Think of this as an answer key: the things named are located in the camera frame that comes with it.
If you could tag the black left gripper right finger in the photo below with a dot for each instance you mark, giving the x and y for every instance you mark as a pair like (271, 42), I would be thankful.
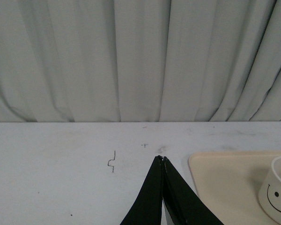
(183, 205)

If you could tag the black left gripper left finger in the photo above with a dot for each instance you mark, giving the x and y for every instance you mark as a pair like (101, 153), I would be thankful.
(147, 208)

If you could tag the white smiley face mug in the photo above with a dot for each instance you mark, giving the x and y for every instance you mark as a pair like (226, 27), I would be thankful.
(270, 192)

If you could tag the beige rectangular plastic tray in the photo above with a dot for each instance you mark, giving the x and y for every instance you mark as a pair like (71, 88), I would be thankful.
(228, 182)

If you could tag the white pleated curtain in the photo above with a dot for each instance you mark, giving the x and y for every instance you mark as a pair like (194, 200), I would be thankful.
(140, 60)

